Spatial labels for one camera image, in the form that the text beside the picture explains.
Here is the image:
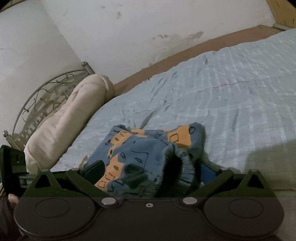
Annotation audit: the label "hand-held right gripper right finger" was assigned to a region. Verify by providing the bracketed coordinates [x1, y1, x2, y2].
[180, 162, 277, 205]

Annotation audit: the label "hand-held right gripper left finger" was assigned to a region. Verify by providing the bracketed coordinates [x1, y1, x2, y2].
[23, 160, 117, 207]

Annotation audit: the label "blue pants with orange print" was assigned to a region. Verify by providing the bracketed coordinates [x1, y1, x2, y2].
[80, 123, 210, 198]

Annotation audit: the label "person's left hand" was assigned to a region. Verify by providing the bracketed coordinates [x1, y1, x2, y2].
[8, 193, 21, 205]

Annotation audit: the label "beige bolster pillow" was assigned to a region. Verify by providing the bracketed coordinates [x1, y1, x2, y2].
[23, 74, 115, 174]

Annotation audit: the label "light blue quilted bed sheet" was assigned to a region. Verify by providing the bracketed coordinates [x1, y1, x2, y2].
[50, 28, 296, 241]

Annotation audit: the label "metal scrollwork headboard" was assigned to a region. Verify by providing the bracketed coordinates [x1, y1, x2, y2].
[2, 61, 96, 149]

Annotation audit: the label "brown mattress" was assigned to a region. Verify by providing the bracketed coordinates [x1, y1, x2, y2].
[113, 24, 281, 96]

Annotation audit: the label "yellow wooden cabinet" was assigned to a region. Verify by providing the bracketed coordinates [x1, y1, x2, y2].
[266, 0, 296, 30]

